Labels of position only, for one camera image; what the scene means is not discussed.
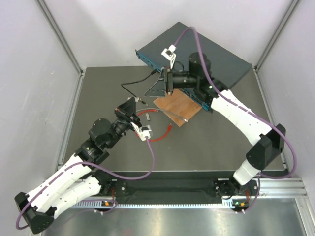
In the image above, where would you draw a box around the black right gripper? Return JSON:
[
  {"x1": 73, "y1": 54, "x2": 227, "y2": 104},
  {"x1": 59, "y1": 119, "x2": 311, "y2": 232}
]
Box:
[{"x1": 144, "y1": 67, "x2": 198, "y2": 99}]

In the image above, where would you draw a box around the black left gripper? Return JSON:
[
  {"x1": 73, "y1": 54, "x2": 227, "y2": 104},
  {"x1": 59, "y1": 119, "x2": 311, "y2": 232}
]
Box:
[{"x1": 106, "y1": 97, "x2": 142, "y2": 149}]

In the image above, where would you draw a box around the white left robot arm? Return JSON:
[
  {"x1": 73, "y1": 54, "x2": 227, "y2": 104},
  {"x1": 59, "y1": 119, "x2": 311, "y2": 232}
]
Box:
[{"x1": 14, "y1": 97, "x2": 141, "y2": 234}]

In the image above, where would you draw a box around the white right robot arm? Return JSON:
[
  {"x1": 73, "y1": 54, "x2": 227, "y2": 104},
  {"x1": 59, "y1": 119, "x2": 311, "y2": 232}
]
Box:
[{"x1": 145, "y1": 49, "x2": 286, "y2": 195}]

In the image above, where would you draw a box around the wooden board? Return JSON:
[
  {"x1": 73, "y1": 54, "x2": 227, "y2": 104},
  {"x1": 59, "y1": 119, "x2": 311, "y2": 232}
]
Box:
[{"x1": 153, "y1": 89, "x2": 202, "y2": 127}]

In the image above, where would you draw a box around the black ethernet cable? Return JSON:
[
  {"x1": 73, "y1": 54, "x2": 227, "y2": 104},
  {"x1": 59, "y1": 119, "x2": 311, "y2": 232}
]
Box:
[{"x1": 121, "y1": 69, "x2": 157, "y2": 106}]

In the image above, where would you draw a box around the red ethernet cable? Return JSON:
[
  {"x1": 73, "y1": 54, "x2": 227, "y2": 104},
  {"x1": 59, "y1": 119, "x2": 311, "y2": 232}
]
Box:
[{"x1": 134, "y1": 110, "x2": 173, "y2": 142}]

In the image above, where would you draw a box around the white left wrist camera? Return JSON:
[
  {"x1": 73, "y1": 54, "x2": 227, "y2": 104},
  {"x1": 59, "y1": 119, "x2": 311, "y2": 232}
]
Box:
[{"x1": 131, "y1": 122, "x2": 152, "y2": 141}]

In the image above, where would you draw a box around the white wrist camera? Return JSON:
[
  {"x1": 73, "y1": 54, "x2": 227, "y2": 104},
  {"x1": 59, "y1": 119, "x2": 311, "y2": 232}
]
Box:
[
  {"x1": 161, "y1": 44, "x2": 176, "y2": 69},
  {"x1": 131, "y1": 122, "x2": 152, "y2": 141}
]

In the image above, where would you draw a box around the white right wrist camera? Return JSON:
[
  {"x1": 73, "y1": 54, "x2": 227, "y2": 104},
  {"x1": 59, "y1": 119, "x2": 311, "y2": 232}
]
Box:
[{"x1": 161, "y1": 44, "x2": 176, "y2": 69}]

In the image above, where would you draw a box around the grey ethernet cable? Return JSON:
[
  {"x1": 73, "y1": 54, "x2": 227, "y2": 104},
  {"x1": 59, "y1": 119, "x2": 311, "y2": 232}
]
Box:
[{"x1": 134, "y1": 107, "x2": 189, "y2": 123}]

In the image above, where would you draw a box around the teal network switch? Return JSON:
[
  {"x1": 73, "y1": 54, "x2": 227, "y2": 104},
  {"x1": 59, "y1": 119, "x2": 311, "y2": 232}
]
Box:
[{"x1": 136, "y1": 22, "x2": 252, "y2": 112}]

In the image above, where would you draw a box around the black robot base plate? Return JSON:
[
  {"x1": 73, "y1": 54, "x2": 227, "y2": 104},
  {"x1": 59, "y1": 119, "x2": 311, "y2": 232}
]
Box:
[{"x1": 83, "y1": 171, "x2": 249, "y2": 199}]

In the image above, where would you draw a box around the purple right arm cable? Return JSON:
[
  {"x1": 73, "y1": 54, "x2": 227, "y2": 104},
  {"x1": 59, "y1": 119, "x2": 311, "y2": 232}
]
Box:
[{"x1": 174, "y1": 26, "x2": 298, "y2": 179}]

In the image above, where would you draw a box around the grey slotted cable duct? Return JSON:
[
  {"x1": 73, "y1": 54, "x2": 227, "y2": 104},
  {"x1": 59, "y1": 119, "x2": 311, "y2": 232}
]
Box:
[{"x1": 71, "y1": 196, "x2": 247, "y2": 210}]

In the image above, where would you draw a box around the aluminium frame rail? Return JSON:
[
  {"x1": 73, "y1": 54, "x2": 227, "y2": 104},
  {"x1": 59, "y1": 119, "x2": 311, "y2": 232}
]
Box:
[{"x1": 35, "y1": 0, "x2": 85, "y2": 170}]

